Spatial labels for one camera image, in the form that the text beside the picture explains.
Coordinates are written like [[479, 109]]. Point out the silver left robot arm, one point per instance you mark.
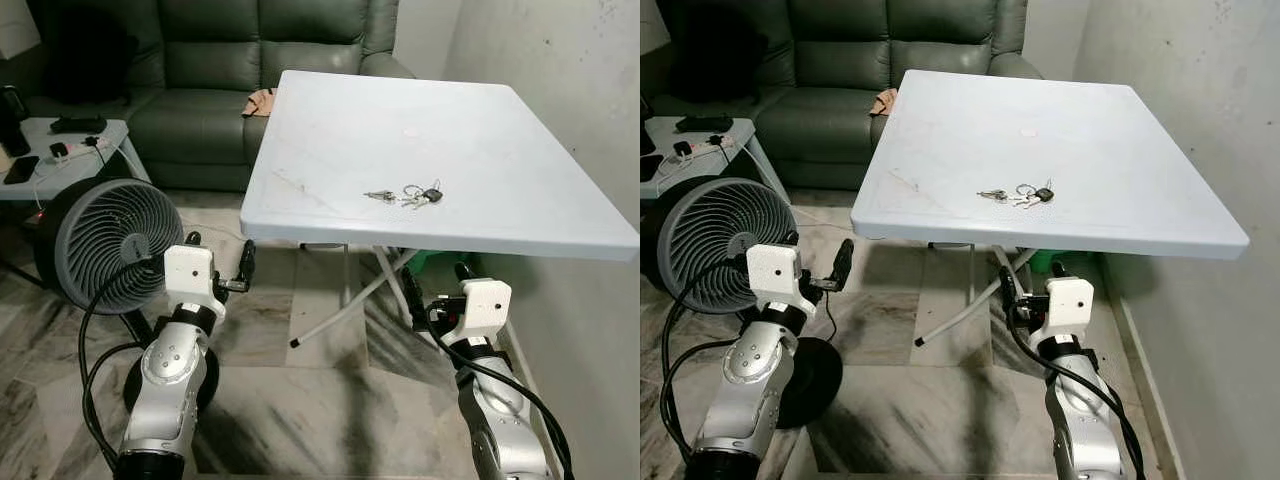
[[170, 370], [745, 370]]

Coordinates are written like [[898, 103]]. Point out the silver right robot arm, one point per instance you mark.
[[500, 420], [1085, 420]]

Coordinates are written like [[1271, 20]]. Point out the green plastic item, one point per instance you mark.
[[1045, 262], [440, 262]]

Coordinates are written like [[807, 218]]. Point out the grey round floor fan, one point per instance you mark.
[[715, 245], [110, 245]]

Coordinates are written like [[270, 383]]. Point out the key bunch with black fob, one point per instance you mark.
[[431, 195], [1043, 194]]

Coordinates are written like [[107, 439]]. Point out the dark green leather sofa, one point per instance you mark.
[[200, 130], [820, 130]]

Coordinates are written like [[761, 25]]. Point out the light grey side table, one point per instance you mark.
[[75, 175], [700, 175]]

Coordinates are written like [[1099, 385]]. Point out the white power strip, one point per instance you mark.
[[85, 146], [715, 145]]

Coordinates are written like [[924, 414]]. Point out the flat black device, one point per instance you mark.
[[704, 123], [78, 124]]

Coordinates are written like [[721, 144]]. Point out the orange crumpled cloth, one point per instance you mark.
[[884, 102], [262, 102]]

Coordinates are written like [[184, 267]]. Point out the black smartphone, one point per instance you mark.
[[20, 170]]

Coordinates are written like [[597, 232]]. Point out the black cushion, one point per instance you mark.
[[720, 55], [90, 55]]

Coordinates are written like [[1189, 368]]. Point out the black bottle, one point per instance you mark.
[[12, 125]]

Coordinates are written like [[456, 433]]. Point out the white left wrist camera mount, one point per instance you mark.
[[775, 272], [188, 270]]

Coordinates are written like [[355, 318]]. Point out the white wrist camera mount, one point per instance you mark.
[[188, 270], [1068, 305], [485, 305], [775, 272]]

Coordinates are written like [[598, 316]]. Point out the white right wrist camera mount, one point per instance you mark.
[[1068, 305], [485, 305]]

